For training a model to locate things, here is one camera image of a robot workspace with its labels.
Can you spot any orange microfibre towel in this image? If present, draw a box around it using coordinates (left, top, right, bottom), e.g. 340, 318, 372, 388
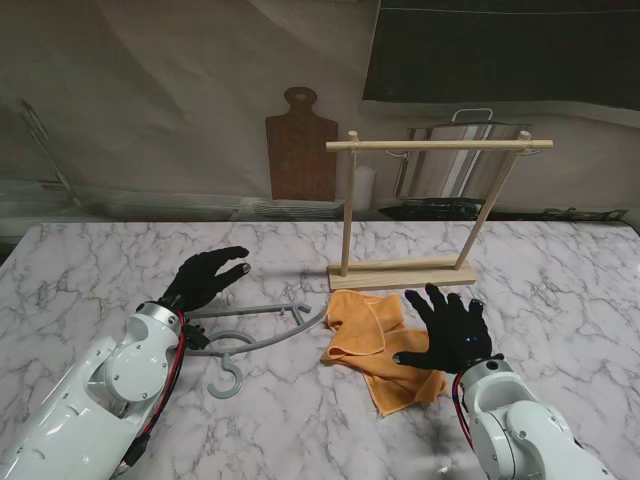
319, 288, 449, 420

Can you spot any grey plastic clothes hanger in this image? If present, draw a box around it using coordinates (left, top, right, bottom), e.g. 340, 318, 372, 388
179, 301, 329, 400

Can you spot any printed kitchen backdrop cloth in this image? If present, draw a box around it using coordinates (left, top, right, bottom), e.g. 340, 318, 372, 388
0, 0, 640, 224

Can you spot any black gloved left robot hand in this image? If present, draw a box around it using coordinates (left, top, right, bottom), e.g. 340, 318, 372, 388
160, 245, 251, 312

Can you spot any wooden hanging rack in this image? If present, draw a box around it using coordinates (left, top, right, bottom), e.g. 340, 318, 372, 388
325, 130, 555, 293

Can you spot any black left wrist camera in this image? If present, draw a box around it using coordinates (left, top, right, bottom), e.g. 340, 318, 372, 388
184, 323, 210, 351

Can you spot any red black left arm cable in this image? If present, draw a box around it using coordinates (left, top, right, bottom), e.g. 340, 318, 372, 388
119, 312, 189, 471

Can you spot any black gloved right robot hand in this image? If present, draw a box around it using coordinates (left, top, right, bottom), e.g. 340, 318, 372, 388
393, 282, 505, 375

